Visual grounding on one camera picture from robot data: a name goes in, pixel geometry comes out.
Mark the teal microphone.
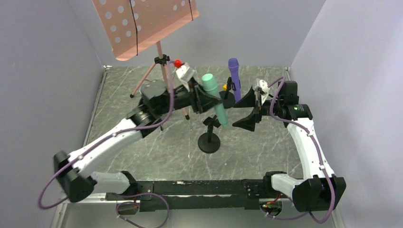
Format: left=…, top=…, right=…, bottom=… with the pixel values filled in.
left=201, top=73, right=230, bottom=130

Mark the black round-base mic stand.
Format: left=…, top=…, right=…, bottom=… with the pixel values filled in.
left=219, top=77, right=235, bottom=109

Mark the purple microphone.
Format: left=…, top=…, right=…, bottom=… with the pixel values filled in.
left=228, top=57, right=241, bottom=103

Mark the glitter silver microphone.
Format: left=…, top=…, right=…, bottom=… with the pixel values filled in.
left=139, top=83, right=151, bottom=94

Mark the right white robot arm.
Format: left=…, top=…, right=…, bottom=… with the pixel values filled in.
left=233, top=79, right=346, bottom=212

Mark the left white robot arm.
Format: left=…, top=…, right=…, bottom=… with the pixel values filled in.
left=53, top=74, right=222, bottom=203

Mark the pink music stand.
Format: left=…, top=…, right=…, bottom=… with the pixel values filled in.
left=91, top=0, right=200, bottom=120

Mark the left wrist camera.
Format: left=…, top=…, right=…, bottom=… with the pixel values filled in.
left=173, top=59, right=196, bottom=84

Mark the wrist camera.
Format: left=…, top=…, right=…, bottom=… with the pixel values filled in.
left=173, top=59, right=196, bottom=84
left=253, top=78, right=269, bottom=99

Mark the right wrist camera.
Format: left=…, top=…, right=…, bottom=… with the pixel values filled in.
left=253, top=78, right=269, bottom=99

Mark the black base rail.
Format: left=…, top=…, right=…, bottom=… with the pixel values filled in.
left=105, top=179, right=280, bottom=212

